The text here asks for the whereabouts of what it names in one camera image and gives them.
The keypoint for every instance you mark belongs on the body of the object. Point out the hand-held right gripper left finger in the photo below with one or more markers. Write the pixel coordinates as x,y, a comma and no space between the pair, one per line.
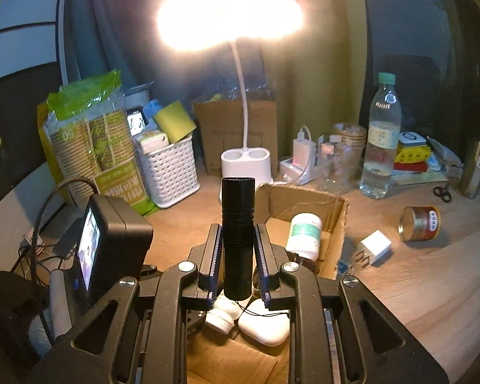
214,256

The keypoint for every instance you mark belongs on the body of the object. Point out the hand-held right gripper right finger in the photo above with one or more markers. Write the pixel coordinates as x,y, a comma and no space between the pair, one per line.
264,264

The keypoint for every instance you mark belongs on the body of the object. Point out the black flashlight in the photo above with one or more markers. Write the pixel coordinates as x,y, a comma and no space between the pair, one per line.
238,240

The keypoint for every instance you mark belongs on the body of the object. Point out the white medicine bottle green label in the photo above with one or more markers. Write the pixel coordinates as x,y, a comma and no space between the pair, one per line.
304,236

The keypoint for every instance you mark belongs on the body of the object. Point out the torn cardboard box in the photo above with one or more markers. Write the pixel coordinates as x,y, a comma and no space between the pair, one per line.
232,356

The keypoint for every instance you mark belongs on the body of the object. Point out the white cube charger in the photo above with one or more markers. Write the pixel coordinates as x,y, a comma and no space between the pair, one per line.
378,246

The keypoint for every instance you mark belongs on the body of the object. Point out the red gold tin can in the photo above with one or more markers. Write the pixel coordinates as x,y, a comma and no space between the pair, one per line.
424,222

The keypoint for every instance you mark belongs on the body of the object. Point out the black small device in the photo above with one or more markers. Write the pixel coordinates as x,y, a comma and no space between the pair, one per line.
64,246

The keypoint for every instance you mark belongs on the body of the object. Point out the white plastic basket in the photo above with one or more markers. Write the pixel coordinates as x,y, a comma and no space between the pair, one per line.
168,176

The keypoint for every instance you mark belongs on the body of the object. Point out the white power strip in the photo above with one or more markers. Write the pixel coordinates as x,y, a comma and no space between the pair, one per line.
294,176

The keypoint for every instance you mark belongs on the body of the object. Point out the white desk lamp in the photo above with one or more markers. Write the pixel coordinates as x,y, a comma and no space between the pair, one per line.
244,164

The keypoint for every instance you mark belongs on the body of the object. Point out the green paper cup package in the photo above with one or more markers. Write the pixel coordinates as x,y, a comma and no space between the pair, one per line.
104,148

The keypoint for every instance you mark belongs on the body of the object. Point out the white wrapped pack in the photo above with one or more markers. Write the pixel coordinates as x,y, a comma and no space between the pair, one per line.
154,144

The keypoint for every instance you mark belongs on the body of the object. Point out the white plug-in charger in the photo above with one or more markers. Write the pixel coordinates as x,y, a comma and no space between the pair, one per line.
303,152

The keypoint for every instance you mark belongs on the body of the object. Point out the clear labelled container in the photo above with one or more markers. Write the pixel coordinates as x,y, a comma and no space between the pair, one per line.
336,168

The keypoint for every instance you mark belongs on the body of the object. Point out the brown paper bag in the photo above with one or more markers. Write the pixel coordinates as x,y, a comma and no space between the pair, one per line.
212,136

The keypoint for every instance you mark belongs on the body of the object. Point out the black white small box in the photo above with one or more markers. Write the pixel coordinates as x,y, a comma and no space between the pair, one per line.
138,124

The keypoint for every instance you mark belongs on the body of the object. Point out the yellow green sponge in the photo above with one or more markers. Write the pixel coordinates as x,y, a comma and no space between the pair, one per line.
174,122

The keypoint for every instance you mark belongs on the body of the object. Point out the gold lid jar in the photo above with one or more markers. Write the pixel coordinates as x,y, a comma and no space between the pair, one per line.
350,132

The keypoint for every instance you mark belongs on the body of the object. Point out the clear water bottle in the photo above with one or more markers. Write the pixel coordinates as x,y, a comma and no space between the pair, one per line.
380,148

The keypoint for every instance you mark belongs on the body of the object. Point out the red book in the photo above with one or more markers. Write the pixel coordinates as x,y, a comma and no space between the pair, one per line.
410,167

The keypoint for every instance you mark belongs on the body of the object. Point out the black scissors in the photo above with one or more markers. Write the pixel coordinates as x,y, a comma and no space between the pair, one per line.
444,194

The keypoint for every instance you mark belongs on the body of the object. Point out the white flat box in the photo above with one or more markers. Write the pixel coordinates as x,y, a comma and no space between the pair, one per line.
412,138

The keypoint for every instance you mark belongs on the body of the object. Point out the yellow curtain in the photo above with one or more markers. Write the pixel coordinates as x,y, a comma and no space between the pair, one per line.
324,68

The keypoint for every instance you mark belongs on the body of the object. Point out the white blue plastic packet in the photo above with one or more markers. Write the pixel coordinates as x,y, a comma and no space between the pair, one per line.
444,158

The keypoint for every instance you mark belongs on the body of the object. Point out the grey curtain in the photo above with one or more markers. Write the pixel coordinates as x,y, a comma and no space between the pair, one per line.
116,28

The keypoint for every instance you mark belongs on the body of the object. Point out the steel tumbler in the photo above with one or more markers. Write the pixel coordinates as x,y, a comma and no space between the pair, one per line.
474,172

